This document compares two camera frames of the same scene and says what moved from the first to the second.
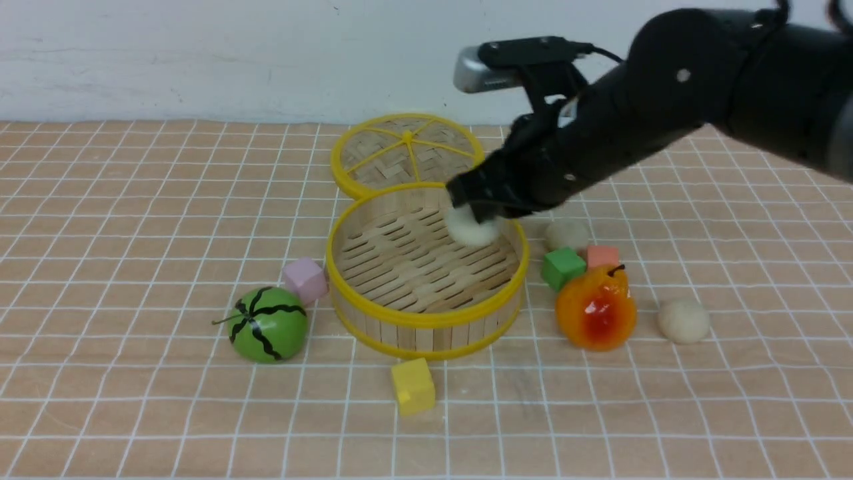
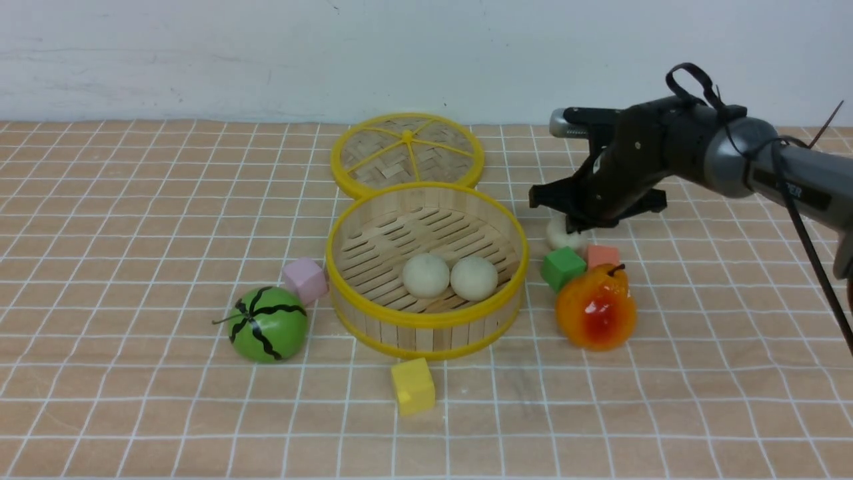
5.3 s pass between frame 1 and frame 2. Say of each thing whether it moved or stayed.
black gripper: moved
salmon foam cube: stayed
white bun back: stayed
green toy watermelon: stayed
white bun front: moved
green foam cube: stayed
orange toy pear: stayed
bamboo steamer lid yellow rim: stayed
